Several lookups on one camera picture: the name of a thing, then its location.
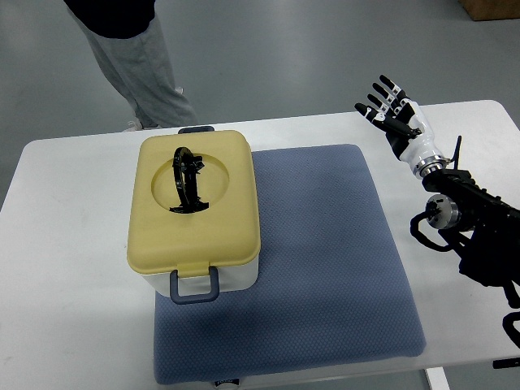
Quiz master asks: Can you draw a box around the brown cardboard box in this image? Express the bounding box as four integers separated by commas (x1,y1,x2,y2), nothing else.
459,0,519,21

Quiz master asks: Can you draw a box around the white table leg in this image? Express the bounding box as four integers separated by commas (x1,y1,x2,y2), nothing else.
424,366,450,390

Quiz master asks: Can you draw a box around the blue grey cushion mat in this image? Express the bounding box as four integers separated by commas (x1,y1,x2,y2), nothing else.
154,145,426,384

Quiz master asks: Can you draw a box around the white storage box body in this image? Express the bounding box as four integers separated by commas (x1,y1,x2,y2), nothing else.
142,255,259,300

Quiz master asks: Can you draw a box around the person in grey trousers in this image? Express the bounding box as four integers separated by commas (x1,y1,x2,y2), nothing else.
65,1,198,132

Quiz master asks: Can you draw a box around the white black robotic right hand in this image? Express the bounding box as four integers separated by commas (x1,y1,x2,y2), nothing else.
355,75,449,179

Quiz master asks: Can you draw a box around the yellow box lid with handle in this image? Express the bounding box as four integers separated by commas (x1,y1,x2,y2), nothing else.
127,130,261,305

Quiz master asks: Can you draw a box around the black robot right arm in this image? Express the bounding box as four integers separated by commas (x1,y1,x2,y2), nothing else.
410,137,519,345

